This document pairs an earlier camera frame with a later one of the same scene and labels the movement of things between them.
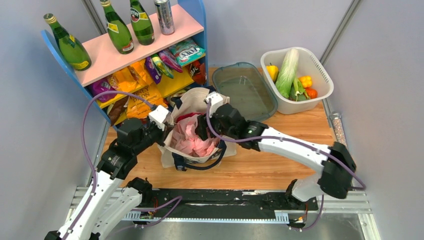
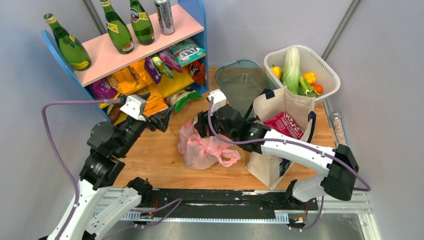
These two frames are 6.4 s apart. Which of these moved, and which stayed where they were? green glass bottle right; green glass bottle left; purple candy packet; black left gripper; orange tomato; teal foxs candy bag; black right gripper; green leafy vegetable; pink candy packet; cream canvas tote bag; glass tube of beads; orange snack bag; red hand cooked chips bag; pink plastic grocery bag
Moved: orange tomato; pink plastic grocery bag; green leafy vegetable; black left gripper; red hand cooked chips bag; cream canvas tote bag
Stayed: glass tube of beads; pink candy packet; green glass bottle left; teal foxs candy bag; black right gripper; purple candy packet; green glass bottle right; orange snack bag
